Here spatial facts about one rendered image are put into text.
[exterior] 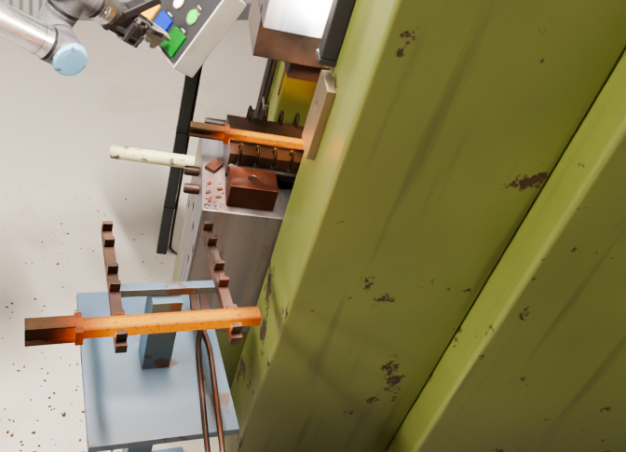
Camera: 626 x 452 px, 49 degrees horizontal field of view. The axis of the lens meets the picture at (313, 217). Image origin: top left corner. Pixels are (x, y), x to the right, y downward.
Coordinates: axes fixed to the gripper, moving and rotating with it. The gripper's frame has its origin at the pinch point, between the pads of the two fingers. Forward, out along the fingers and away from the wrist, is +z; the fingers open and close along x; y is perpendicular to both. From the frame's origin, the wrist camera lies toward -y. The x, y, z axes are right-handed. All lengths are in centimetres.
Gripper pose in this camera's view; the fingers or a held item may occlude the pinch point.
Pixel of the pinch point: (168, 35)
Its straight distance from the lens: 218.3
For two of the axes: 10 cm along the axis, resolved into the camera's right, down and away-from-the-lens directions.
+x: 5.2, 6.4, -5.7
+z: 5.8, 2.3, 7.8
